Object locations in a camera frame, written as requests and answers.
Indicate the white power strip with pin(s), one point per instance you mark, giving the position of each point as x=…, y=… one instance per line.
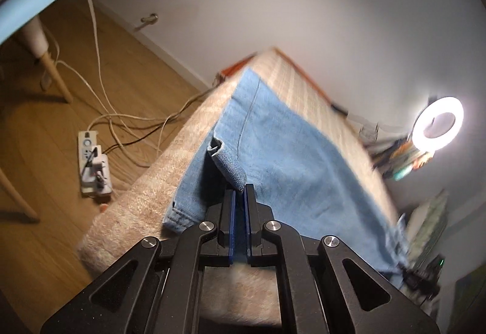
x=85, y=152

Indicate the blue chair with wooden leg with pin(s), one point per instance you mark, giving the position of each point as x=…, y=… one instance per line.
x=22, y=11

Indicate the metal door stopper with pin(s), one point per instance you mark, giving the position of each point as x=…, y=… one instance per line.
x=149, y=19

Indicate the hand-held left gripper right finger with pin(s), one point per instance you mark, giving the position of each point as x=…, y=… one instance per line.
x=249, y=227

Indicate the orange bed sheet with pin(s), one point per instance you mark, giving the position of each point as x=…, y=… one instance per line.
x=303, y=74

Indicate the wooden chair leg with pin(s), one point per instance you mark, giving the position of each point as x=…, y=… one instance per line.
x=19, y=201

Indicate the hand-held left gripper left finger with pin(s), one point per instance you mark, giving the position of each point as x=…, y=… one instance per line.
x=230, y=231

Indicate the beige checked blanket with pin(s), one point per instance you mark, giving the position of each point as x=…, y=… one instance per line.
x=152, y=197

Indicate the blue denim pants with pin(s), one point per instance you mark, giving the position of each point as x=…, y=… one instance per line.
x=288, y=152

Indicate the white charger plug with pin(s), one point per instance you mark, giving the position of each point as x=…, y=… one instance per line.
x=99, y=167

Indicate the green striped white pillow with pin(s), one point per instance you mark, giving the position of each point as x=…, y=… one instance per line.
x=429, y=227

